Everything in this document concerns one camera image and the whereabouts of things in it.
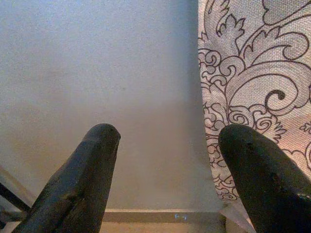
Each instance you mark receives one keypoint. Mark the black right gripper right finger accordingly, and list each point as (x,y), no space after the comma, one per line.
(267,184)

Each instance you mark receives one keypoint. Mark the black metal bar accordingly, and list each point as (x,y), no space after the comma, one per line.
(13,196)

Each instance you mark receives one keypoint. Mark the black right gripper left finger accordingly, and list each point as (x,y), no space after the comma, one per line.
(73,184)

